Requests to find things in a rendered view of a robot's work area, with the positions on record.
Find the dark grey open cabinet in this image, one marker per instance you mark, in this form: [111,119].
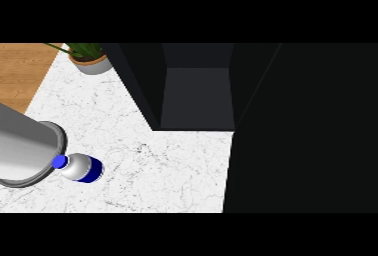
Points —
[197,96]

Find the blue-capped water bottle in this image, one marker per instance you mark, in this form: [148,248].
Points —
[79,167]

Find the potted green plant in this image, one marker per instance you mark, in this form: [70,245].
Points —
[89,58]

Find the grey metal pot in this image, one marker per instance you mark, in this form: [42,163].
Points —
[27,146]

